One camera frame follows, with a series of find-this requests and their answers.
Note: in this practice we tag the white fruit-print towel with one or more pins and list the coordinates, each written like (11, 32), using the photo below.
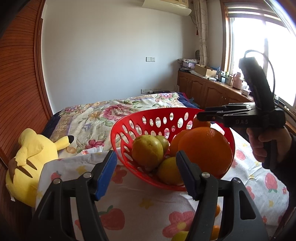
(134, 210)

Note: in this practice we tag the cardboard box on cabinet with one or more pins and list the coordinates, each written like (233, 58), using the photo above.
(205, 70)

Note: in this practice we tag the wooden slatted wardrobe door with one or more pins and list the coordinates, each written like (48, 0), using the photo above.
(24, 101)

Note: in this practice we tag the yellow pear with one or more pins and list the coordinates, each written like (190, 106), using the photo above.
(180, 236)

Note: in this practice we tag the yellow lemon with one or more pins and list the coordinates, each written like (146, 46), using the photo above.
(169, 173)

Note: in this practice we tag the small tangerine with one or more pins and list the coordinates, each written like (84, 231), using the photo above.
(197, 123)

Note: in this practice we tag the white wall switch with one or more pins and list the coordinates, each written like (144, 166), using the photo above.
(150, 59)

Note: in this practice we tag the yellow pikachu plush toy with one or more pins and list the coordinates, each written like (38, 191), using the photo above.
(22, 177)

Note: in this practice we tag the wood-framed window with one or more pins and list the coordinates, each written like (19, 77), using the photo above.
(255, 27)

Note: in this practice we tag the medium tangerine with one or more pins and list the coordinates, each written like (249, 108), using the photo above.
(216, 228)

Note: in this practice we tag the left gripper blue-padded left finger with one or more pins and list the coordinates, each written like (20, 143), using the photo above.
(53, 219)

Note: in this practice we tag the patterned curtain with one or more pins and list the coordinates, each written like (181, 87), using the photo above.
(201, 15)

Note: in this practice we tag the pink kettle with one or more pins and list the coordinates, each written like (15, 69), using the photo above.
(237, 81)

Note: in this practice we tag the red perforated plastic basket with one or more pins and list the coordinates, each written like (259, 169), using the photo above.
(167, 121)

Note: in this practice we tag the green apple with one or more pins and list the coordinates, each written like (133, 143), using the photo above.
(147, 151)

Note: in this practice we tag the wall power strip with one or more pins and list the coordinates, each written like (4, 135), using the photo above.
(148, 91)

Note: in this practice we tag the small green fruit in basket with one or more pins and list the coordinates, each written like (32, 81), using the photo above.
(164, 142)

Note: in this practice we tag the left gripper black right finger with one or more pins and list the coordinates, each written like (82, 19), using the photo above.
(240, 220)

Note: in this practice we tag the floral bed quilt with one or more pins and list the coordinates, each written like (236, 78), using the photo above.
(91, 124)

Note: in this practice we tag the white air conditioner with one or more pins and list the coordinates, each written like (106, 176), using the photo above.
(178, 7)

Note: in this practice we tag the orange in basket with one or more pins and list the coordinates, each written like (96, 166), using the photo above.
(175, 142)

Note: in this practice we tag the wooden sideboard cabinet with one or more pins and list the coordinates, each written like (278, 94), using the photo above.
(208, 93)

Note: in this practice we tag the large orange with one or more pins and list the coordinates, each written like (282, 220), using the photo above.
(209, 149)

